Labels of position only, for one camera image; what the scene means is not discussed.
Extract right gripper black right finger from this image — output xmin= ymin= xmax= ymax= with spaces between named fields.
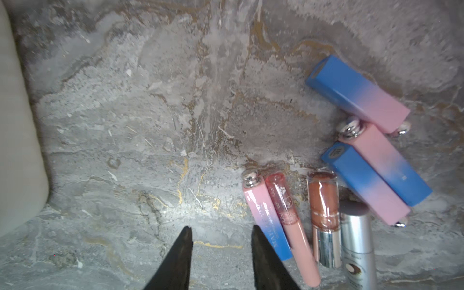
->
xmin=251 ymin=225 xmax=300 ymax=290

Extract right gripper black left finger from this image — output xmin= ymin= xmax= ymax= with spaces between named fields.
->
xmin=144 ymin=226 xmax=193 ymax=290

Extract pink blue lipstick silver cap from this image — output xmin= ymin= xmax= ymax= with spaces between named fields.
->
xmin=242 ymin=169 xmax=293 ymax=261

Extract slim pink lip gloss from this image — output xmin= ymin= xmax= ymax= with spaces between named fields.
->
xmin=265 ymin=172 xmax=321 ymax=287

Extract brown lip gloss tube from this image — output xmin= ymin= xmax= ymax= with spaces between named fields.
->
xmin=307 ymin=170 xmax=342 ymax=268

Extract silver lipstick tube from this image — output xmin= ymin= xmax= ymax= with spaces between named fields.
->
xmin=340 ymin=201 xmax=378 ymax=290

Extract white plastic storage box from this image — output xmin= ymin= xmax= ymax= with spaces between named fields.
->
xmin=1 ymin=5 xmax=50 ymax=236

